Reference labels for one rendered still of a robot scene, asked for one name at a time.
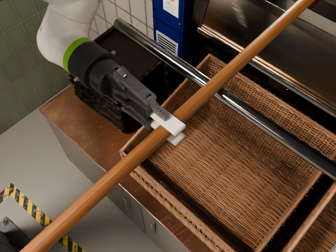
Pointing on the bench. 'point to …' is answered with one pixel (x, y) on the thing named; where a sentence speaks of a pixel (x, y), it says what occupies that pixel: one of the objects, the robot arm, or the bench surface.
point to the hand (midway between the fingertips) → (168, 126)
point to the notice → (171, 7)
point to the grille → (167, 42)
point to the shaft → (158, 136)
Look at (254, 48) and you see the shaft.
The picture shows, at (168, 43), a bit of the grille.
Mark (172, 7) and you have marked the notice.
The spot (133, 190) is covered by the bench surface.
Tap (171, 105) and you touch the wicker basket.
